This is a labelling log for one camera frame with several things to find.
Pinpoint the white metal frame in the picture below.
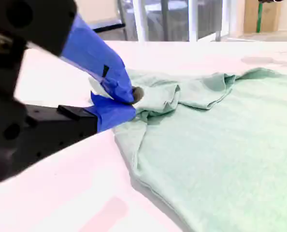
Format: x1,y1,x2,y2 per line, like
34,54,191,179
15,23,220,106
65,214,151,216
131,0,199,43

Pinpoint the pale green T-shirt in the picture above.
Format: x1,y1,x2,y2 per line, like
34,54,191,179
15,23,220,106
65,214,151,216
113,67,287,232

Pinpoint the brown cardboard box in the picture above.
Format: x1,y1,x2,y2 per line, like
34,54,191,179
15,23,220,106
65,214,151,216
244,0,282,34

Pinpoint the black bar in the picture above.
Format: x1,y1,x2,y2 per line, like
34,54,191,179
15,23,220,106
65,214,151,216
92,22,126,34

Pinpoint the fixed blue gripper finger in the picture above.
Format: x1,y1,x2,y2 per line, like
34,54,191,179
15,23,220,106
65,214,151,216
25,92,137,167

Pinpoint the green pole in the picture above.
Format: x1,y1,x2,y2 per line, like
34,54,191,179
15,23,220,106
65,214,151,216
256,1,264,33

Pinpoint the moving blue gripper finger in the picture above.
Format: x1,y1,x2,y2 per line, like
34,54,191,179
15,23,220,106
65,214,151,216
3,0,144,105

